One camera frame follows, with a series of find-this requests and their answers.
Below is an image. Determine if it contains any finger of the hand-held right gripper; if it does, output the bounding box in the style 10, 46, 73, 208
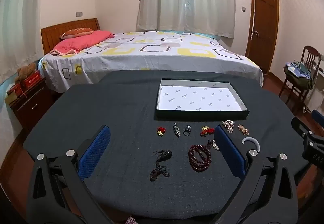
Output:
291, 117, 314, 138
312, 109, 324, 125

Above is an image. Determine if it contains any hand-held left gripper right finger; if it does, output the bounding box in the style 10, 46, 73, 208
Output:
213, 126, 298, 224

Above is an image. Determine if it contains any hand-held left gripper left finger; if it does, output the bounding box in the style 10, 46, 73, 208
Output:
25, 125, 112, 224

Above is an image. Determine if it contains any white pearl necklace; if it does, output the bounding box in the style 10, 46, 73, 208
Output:
208, 139, 221, 151

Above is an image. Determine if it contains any white jade bangle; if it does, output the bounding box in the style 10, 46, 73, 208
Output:
241, 137, 260, 152

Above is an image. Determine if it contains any pearl flower brooch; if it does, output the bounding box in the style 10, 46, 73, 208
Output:
222, 120, 234, 133

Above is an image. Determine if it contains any gold chain bracelet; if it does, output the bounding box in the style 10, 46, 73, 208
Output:
237, 124, 250, 136

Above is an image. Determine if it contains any red cord gold charm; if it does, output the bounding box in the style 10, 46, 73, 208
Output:
200, 126, 215, 136

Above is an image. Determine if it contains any dark red bead bracelet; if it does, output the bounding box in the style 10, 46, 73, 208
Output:
188, 144, 212, 173

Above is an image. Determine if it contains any dark green tray box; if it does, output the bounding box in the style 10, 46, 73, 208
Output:
154, 78, 250, 121

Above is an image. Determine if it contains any black cord pendant necklace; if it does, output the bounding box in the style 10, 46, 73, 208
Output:
149, 149, 173, 182

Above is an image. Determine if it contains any white appliance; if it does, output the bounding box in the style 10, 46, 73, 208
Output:
304, 54, 324, 113

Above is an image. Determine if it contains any pile of clothes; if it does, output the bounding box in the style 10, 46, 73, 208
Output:
283, 60, 313, 90

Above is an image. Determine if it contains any wooden chair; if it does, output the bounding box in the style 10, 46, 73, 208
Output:
278, 46, 322, 106

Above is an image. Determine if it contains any wooden nightstand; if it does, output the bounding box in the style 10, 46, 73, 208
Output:
9, 77, 53, 128

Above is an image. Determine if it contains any red gift box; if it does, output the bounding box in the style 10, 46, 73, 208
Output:
21, 71, 41, 88

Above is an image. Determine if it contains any tan flat box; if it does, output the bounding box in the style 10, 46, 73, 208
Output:
5, 86, 24, 106

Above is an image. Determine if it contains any brown teddy bear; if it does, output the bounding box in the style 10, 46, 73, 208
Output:
15, 63, 36, 84

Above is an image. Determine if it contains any wooden door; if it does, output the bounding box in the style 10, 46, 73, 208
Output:
245, 0, 280, 75

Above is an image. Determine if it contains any pink pillow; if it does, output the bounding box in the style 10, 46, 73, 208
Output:
49, 31, 114, 56

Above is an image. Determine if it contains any bed with patterned sheet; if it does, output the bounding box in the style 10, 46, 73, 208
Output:
38, 30, 264, 93

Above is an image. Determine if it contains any orange patterned pillow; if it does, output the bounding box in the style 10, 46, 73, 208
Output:
59, 28, 95, 39

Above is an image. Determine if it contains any wooden headboard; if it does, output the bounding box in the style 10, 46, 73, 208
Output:
41, 18, 102, 55

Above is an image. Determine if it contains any pale sheer curtain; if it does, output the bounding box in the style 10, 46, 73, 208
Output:
0, 0, 47, 83

